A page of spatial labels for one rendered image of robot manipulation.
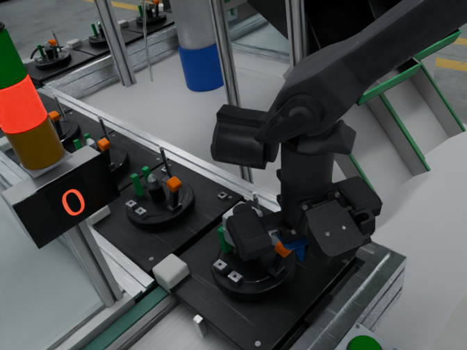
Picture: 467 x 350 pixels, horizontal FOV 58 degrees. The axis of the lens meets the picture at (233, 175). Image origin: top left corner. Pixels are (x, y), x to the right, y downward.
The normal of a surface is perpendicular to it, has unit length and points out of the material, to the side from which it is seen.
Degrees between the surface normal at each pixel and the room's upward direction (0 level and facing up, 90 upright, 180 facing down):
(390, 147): 45
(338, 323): 0
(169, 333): 0
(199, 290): 0
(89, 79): 90
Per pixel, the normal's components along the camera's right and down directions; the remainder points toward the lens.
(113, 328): -0.15, -0.79
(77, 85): 0.70, 0.34
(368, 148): 0.29, -0.25
